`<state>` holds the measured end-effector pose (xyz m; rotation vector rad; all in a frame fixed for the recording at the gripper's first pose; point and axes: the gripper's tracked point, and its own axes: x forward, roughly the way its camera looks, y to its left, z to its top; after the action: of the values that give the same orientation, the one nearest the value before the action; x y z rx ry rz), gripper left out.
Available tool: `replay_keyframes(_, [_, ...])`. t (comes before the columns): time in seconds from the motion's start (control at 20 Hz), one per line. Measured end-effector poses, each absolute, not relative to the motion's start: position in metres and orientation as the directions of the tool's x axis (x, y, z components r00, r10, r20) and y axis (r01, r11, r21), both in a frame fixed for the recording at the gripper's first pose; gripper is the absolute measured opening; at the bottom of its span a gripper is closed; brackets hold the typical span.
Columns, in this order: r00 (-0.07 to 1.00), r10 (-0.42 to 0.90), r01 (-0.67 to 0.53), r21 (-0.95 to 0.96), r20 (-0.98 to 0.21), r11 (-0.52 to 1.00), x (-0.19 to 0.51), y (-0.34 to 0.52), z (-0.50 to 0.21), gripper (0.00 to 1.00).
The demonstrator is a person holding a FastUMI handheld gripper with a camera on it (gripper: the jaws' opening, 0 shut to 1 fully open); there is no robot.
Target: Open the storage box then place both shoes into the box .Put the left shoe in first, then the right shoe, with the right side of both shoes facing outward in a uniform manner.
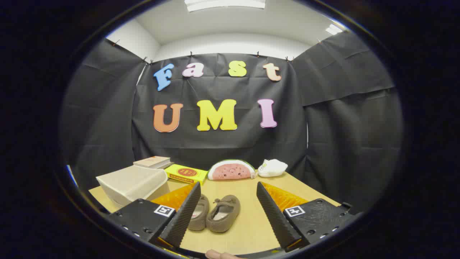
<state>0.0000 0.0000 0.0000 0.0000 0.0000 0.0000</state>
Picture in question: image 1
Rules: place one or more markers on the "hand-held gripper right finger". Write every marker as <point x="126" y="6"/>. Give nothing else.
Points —
<point x="276" y="219"/>

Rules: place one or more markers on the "black backdrop cloth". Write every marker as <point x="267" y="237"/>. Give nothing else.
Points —
<point x="222" y="144"/>

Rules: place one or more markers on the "long ceiling light panel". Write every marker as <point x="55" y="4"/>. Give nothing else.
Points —
<point x="224" y="3"/>

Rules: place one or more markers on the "grey book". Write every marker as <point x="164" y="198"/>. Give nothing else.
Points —
<point x="167" y="165"/>

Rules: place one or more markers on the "brown fuzzy shoe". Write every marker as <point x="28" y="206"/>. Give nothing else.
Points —
<point x="201" y="216"/>
<point x="224" y="216"/>

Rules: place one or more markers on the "yellow book with red circle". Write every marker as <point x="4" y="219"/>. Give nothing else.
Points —
<point x="187" y="172"/>

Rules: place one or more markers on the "small ceiling light panel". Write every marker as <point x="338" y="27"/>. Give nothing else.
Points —
<point x="333" y="29"/>

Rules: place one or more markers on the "beige fabric storage box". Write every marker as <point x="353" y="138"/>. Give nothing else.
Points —
<point x="133" y="183"/>

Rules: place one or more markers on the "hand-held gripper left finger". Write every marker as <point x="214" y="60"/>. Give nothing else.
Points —
<point x="183" y="219"/>

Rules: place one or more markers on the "white plush toy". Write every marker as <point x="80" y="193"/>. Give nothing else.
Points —
<point x="273" y="168"/>

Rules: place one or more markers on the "beige book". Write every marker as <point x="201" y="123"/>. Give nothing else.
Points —
<point x="152" y="161"/>

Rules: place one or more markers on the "watermelon slice plush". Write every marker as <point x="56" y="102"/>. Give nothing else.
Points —
<point x="231" y="171"/>

